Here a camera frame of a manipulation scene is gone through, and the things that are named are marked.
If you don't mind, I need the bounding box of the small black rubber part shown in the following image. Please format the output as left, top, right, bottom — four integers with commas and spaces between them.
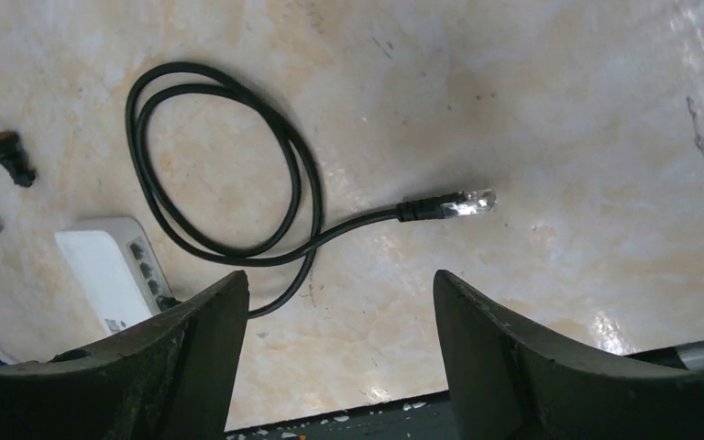
0, 131, 37, 188

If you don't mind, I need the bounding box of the white TP-Link switch box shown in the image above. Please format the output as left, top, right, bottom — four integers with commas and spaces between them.
54, 216, 180, 336

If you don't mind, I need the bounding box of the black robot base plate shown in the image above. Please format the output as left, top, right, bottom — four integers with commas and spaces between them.
224, 390, 459, 440

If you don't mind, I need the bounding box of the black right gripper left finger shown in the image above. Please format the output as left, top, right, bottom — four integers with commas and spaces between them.
0, 271, 249, 439

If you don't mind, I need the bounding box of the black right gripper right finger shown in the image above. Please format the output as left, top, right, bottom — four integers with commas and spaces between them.
433, 270, 704, 439

